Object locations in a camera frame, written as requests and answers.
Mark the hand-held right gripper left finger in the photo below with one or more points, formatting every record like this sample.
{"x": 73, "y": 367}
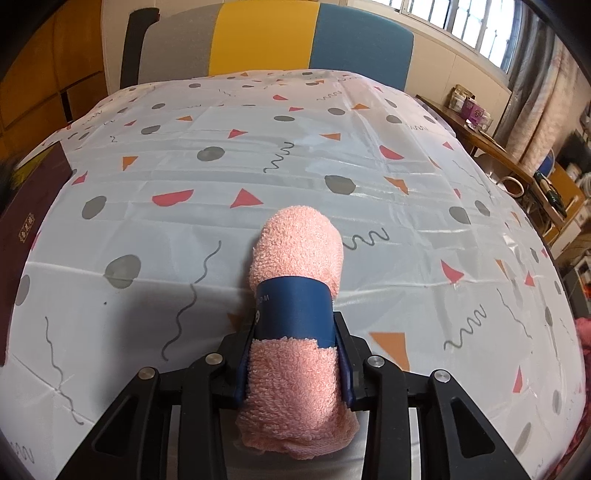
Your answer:
{"x": 242, "y": 374}

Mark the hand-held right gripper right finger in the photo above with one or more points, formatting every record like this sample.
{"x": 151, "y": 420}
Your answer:
{"x": 347, "y": 374}

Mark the pink towel with blue band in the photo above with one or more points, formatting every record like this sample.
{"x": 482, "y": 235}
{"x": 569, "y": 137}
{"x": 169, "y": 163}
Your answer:
{"x": 295, "y": 383}

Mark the maroon tin box gold inside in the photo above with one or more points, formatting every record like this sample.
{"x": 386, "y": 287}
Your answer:
{"x": 27, "y": 221}

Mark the white patterned plastic tablecloth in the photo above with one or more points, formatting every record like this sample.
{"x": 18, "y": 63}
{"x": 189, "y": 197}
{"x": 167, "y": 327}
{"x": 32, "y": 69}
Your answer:
{"x": 369, "y": 207}

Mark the red cloth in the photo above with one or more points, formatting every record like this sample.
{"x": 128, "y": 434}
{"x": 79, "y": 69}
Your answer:
{"x": 582, "y": 369}

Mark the wooden side table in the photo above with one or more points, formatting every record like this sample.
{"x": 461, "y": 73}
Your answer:
{"x": 485, "y": 143}

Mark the dark green tool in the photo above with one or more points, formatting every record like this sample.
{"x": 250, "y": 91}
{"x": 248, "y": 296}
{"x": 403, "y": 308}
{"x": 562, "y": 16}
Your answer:
{"x": 549, "y": 194}

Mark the wooden drawer unit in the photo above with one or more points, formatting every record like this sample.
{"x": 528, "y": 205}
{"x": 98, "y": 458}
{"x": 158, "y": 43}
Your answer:
{"x": 570, "y": 198}

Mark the purple boxes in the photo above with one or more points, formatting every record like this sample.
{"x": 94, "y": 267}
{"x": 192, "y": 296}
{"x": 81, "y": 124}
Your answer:
{"x": 471, "y": 108}

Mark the patterned beige curtain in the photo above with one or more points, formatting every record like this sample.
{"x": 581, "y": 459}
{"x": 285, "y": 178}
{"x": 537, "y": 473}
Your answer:
{"x": 545, "y": 101}

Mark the grey yellow blue bench back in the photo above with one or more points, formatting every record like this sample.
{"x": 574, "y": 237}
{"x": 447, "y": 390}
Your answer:
{"x": 263, "y": 37}

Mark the white framed window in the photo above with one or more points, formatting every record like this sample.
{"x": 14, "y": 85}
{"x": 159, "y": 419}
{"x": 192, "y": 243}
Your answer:
{"x": 471, "y": 23}

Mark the wooden wardrobe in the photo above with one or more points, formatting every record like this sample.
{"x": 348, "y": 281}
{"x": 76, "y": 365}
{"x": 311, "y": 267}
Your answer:
{"x": 41, "y": 60}

